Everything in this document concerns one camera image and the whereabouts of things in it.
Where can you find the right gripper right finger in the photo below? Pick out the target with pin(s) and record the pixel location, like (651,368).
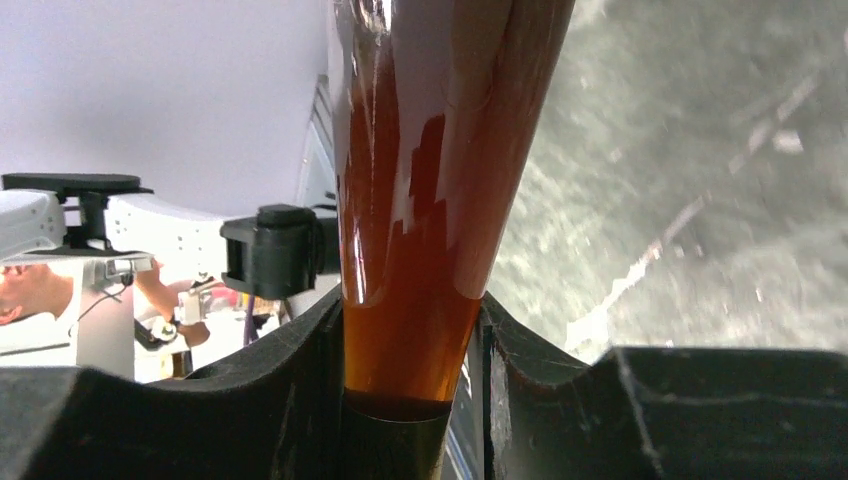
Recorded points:
(656,412)

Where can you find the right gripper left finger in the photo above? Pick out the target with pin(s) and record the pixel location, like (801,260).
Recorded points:
(268,411)

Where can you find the dark bottle gold cap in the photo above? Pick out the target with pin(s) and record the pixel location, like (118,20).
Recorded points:
(436,105)

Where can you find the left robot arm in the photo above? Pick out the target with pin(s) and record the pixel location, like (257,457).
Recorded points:
(275,254)

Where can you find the person in white shirt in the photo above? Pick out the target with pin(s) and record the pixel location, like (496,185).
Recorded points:
(50,316)

